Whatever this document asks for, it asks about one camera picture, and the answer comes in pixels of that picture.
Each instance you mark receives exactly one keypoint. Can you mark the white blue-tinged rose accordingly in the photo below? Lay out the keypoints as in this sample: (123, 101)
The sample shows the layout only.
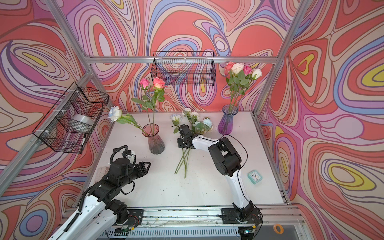
(116, 115)

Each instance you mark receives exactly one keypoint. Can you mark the pale lavender white rose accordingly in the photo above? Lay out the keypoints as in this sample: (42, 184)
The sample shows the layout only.
(177, 121)

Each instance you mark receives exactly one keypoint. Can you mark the mint green alarm clock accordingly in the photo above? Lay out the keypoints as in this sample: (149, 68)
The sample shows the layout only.
(254, 176)

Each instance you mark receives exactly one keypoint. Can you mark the white green-tinged rose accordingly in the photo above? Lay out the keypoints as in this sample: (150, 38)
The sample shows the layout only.
(256, 73)

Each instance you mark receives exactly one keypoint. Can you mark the red grey glass vase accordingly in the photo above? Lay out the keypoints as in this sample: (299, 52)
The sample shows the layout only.
(155, 142)

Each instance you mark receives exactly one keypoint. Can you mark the salmon pink rose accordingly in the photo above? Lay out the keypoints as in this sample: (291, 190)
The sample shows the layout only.
(228, 71)

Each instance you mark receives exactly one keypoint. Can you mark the small dark pink rose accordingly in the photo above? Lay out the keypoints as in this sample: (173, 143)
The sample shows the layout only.
(147, 104)

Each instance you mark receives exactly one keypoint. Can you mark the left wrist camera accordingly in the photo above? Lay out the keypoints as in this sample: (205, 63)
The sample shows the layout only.
(130, 155)

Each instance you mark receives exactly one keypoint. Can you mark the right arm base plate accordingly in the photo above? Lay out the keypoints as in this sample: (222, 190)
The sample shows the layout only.
(234, 216)

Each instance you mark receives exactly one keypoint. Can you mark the left black wire basket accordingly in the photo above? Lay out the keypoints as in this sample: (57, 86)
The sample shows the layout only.
(60, 132)

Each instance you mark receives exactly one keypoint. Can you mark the red pink rose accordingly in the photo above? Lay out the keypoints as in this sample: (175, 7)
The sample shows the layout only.
(158, 90)

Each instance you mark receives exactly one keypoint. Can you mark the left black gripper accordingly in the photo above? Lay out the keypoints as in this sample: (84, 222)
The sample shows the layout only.
(140, 169)

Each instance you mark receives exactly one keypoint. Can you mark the blue purple glass vase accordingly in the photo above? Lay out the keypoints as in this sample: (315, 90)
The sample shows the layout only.
(227, 121)

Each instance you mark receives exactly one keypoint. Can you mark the cream white rose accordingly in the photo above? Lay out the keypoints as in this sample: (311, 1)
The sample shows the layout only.
(236, 76)

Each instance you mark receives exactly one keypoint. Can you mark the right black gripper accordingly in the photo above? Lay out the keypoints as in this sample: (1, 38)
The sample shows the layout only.
(180, 143)

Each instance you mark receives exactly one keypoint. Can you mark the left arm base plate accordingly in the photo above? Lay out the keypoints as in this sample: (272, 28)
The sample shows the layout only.
(130, 218)

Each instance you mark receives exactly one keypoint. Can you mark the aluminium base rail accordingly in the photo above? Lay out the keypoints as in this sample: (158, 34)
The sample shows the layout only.
(279, 223)

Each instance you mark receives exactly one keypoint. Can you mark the silver tape roll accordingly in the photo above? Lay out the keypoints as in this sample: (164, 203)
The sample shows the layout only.
(82, 119)

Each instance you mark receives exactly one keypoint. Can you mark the pink calculator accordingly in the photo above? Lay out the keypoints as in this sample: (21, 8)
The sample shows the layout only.
(100, 173)

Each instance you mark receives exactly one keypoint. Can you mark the white blue flower sprig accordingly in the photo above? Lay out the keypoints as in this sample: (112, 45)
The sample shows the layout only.
(199, 127)

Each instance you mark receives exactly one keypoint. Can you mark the magenta pink rose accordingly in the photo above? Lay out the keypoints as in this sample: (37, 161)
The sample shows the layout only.
(245, 79)

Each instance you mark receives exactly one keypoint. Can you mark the black wire basket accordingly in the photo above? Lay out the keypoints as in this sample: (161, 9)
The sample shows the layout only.
(60, 132)
(184, 68)

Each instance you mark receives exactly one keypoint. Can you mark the back black wire basket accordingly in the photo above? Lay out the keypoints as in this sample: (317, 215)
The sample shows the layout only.
(184, 68)

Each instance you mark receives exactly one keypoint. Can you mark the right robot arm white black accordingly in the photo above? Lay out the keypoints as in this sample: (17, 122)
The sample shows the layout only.
(228, 163)

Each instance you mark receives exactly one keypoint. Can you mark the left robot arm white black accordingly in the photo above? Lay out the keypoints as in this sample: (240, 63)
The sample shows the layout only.
(99, 209)

